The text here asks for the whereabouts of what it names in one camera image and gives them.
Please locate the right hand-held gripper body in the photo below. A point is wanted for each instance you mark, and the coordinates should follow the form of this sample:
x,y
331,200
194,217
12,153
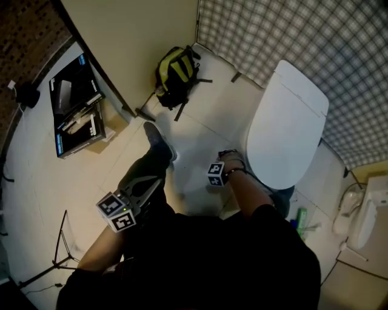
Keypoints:
x,y
216,174

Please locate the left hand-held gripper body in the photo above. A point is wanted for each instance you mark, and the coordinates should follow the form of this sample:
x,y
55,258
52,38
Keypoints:
x,y
138,190

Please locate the white toilet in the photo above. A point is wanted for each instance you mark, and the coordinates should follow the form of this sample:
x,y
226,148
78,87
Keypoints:
x,y
285,127

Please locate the person's left forearm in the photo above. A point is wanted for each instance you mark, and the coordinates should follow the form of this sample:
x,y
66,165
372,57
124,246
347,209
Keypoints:
x,y
100,245

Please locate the person's right forearm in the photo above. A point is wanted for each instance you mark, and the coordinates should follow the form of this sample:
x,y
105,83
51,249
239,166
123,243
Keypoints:
x,y
248,190

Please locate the person's dark shoe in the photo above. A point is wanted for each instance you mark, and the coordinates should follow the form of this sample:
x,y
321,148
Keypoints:
x,y
157,139

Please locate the black printed cardboard box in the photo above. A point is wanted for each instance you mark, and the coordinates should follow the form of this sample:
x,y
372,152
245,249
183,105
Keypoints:
x,y
80,133
74,84

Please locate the person's black clothing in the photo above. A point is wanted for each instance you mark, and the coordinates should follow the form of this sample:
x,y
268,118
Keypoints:
x,y
194,260

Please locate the black tripod stand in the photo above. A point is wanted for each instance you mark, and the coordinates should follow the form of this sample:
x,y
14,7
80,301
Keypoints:
x,y
62,242

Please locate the green bottle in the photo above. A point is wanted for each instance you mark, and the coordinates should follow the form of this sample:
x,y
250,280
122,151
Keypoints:
x,y
301,222

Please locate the black tape strip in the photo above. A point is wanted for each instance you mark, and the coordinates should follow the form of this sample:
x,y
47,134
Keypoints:
x,y
236,77

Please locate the black and yellow backpack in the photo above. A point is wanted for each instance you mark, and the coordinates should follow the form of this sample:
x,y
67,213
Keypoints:
x,y
175,77

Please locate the black round device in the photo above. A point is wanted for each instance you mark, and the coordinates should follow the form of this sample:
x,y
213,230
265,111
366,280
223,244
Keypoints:
x,y
28,94

